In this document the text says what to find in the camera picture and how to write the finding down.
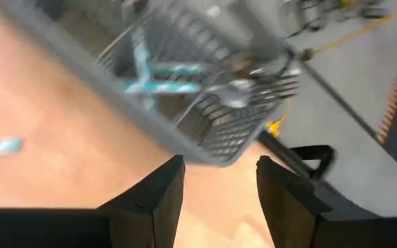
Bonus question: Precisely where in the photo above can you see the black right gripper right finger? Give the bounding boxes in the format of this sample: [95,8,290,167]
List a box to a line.
[256,154,334,248]

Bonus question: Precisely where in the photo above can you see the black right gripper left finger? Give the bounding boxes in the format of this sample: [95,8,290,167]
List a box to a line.
[96,154,186,248]

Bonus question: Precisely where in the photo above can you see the grey mesh cutlery basket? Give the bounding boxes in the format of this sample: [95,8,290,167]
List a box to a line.
[0,0,303,168]

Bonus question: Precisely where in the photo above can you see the blue-white handled fork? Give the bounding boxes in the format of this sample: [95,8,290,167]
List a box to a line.
[152,61,207,77]
[129,30,155,112]

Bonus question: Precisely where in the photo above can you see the black floor plug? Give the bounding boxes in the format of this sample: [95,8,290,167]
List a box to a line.
[299,48,315,63]

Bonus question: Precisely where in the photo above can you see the black table frame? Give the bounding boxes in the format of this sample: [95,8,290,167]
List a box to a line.
[256,130,336,182]

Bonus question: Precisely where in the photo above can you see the yellow cable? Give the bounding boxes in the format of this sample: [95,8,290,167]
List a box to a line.
[265,3,397,139]

